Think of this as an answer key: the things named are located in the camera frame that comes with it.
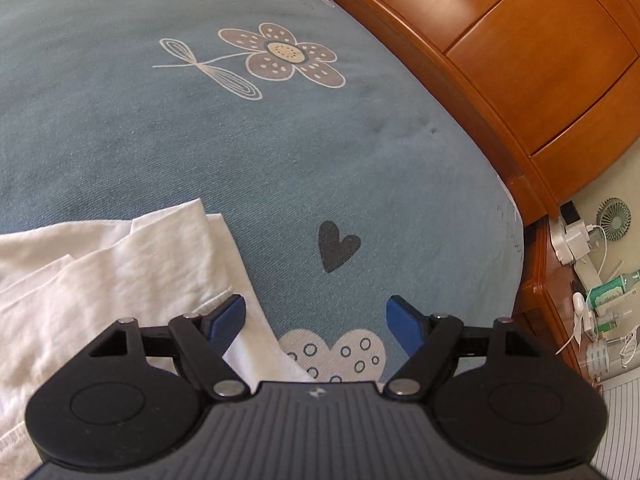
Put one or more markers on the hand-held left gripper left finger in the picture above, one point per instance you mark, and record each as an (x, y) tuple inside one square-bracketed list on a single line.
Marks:
[(229, 321)]

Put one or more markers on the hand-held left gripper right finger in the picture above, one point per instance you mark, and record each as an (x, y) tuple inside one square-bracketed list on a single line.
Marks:
[(405, 327)]

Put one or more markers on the white long-sleeve shirt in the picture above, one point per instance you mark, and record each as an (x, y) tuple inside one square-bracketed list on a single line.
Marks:
[(100, 270)]

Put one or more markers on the wooden nightstand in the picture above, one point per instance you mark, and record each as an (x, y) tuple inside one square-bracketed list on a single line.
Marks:
[(540, 280)]

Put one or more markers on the white earbud case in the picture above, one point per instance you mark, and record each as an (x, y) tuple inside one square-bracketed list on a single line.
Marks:
[(579, 305)]

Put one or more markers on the white charger power strip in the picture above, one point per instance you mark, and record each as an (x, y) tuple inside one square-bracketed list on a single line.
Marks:
[(570, 240)]

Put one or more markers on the small white box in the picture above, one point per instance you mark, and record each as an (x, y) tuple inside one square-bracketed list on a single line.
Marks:
[(602, 324)]

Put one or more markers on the green bottle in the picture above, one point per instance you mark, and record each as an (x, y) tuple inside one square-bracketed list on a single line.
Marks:
[(610, 292)]

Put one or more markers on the small green fan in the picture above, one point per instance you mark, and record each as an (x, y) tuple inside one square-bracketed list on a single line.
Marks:
[(614, 217)]

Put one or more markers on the white ribbed panel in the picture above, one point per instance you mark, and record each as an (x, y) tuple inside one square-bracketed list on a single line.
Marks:
[(622, 425)]

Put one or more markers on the wooden headboard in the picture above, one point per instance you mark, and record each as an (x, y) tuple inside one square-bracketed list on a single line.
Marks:
[(500, 35)]

